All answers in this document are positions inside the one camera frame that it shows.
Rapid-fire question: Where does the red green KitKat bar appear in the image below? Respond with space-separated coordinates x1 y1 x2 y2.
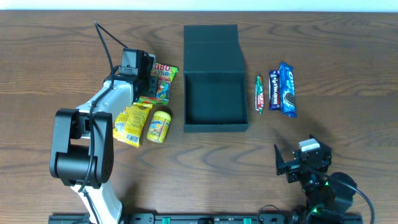
255 75 264 114

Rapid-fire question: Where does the yellow Mentos bottle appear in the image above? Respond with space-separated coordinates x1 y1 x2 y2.
146 111 171 143

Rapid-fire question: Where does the left black cable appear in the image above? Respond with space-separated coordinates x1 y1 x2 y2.
77 21 129 224

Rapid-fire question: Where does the dark green open box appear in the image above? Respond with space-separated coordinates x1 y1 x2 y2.
183 24 249 133

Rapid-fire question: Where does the purple Dairy Milk bar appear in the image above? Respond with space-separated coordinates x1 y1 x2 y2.
269 70 280 111

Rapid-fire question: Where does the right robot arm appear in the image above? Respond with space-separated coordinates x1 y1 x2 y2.
274 135 362 223

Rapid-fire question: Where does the blue Oreo cookie pack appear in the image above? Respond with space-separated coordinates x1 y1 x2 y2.
279 62 297 118

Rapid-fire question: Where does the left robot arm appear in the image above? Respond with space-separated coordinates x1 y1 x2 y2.
49 48 156 223

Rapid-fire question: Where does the yellow Hacks candy bag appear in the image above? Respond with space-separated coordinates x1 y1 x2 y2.
113 103 152 147

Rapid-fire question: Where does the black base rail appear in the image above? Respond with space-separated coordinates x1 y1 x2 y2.
48 212 364 224

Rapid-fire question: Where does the Haribo gummy candy bag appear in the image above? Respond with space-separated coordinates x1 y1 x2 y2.
134 63 178 105

